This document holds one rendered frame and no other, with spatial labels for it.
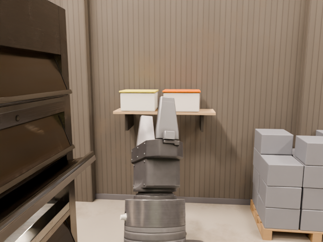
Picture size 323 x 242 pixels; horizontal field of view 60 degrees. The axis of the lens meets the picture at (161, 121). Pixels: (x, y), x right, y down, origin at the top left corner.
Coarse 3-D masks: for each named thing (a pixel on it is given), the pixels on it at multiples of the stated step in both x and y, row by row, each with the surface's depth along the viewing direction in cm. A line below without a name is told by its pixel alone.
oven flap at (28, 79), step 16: (0, 48) 92; (0, 64) 89; (16, 64) 98; (32, 64) 107; (48, 64) 120; (0, 80) 87; (16, 80) 94; (32, 80) 104; (48, 80) 115; (0, 96) 84; (16, 96) 88; (32, 96) 97; (48, 96) 107
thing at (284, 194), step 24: (264, 144) 329; (288, 144) 326; (312, 144) 286; (264, 168) 310; (288, 168) 294; (312, 168) 290; (264, 192) 307; (288, 192) 297; (312, 192) 295; (264, 216) 307; (288, 216) 302; (312, 216) 298; (312, 240) 302
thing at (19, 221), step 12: (48, 168) 126; (60, 168) 120; (84, 168) 119; (36, 180) 109; (48, 180) 105; (72, 180) 107; (12, 192) 100; (24, 192) 96; (36, 192) 93; (0, 204) 89; (12, 204) 86; (36, 204) 82; (0, 216) 78; (24, 216) 76; (12, 228) 71; (0, 240) 67
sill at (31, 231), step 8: (56, 208) 131; (64, 208) 134; (48, 216) 124; (56, 216) 126; (40, 224) 117; (48, 224) 118; (32, 232) 111; (40, 232) 112; (16, 240) 106; (24, 240) 106; (32, 240) 107; (40, 240) 112
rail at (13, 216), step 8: (80, 160) 117; (72, 168) 108; (64, 176) 101; (48, 184) 92; (56, 184) 95; (40, 192) 86; (48, 192) 90; (32, 200) 81; (16, 208) 75; (24, 208) 77; (8, 216) 71; (16, 216) 73; (0, 224) 68; (8, 224) 70
